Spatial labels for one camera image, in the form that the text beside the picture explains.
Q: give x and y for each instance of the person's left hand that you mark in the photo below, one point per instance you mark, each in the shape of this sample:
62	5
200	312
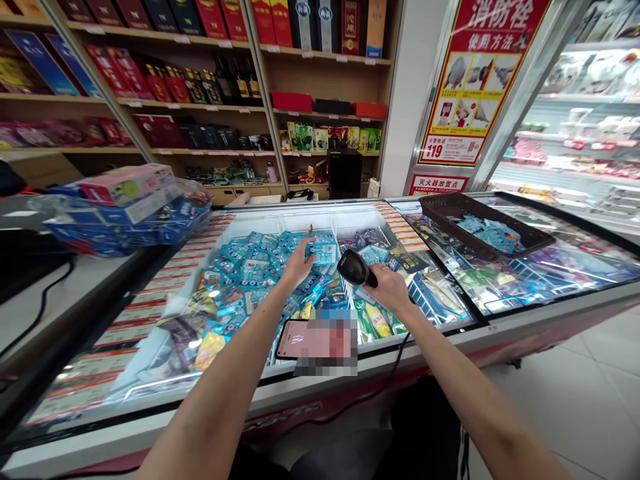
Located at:
296	267

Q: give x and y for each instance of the person's right hand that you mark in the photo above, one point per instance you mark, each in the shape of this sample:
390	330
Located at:
392	290

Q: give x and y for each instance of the person's left thumb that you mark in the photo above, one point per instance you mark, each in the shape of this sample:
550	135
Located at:
311	259

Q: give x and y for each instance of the person's right fingers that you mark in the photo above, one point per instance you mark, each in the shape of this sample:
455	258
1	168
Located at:
385	270

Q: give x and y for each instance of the person's left fingers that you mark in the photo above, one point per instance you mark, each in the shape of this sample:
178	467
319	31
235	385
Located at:
305	245

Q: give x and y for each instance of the blue snack packet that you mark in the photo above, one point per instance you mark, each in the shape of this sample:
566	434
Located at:
324	253

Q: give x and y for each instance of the black barcode scanner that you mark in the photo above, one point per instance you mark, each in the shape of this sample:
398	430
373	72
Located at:
356	267

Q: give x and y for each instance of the short strip of price labels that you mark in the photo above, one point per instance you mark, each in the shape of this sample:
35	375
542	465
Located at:
402	227

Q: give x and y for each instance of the pile of mixed frozen treats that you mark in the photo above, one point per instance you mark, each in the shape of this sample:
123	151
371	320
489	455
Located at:
440	287

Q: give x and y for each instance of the pile of blue packets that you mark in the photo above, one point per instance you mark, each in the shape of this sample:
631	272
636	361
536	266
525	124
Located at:
252	272

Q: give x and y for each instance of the pink bottle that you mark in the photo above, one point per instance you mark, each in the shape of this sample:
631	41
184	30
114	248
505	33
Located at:
272	172

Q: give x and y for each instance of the phone in pink case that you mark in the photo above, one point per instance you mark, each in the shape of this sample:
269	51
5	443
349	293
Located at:
287	341

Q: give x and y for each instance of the brown woven basket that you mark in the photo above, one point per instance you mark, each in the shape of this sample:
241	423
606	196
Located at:
450	205

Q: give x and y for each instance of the small red sign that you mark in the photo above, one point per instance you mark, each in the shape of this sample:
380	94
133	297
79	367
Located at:
438	185

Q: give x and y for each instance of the heap of blue basket packets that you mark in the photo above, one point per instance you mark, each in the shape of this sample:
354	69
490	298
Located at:
492	235

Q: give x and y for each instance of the white chest freezer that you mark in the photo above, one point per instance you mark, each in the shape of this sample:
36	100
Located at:
500	336

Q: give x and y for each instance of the white and blue carton box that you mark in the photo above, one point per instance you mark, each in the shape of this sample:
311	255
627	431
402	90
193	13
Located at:
145	207

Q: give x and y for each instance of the row of red price labels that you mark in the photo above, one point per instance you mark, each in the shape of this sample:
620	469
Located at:
150	300

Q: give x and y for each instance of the person's body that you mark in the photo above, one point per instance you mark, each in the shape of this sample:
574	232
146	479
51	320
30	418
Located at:
420	435

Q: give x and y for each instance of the plastic bag of blue boxes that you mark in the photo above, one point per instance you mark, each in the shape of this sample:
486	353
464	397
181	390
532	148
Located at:
125	232

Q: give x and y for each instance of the pink carton box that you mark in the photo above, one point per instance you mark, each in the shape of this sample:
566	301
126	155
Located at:
125	182

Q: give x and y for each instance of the wooden shelf with goods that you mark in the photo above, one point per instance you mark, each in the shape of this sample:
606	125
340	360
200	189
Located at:
200	80

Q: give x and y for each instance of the red and yellow poster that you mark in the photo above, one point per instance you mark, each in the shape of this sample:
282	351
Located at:
480	85

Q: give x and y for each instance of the open refrigerated display case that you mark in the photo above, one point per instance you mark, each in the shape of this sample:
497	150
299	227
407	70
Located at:
575	125

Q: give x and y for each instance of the black counter device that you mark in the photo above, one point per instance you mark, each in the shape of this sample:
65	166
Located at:
27	262

